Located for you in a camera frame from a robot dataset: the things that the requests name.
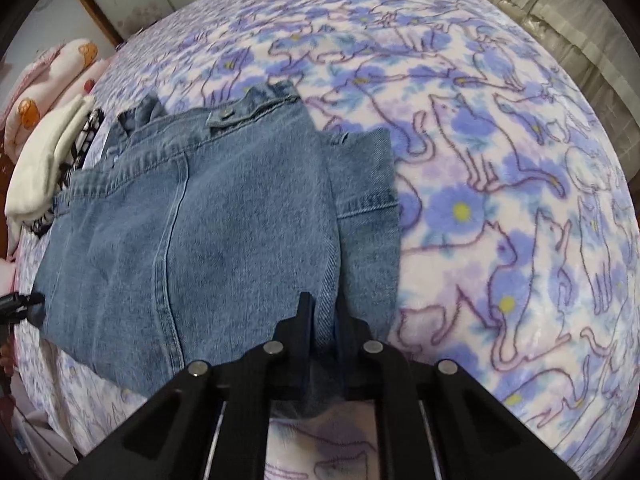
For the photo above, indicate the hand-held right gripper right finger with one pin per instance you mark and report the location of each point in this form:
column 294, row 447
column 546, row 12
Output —
column 356, row 350

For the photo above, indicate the blue denim jacket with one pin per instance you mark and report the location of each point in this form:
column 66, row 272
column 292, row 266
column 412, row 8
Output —
column 225, row 220

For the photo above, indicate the white and pink printed pillow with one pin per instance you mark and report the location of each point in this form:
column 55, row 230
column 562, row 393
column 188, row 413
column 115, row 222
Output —
column 40, row 435

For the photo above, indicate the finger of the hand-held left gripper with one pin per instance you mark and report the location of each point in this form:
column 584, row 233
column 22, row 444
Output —
column 20, row 305

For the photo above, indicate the black and white patterned garment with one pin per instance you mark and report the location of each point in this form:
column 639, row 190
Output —
column 91, row 130

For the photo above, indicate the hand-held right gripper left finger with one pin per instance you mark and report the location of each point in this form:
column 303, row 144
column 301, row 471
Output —
column 300, row 330

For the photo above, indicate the purple cat print blanket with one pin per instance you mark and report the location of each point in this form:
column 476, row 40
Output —
column 500, row 160

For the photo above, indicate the pink bear print quilt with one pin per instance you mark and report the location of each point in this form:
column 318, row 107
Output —
column 55, row 70

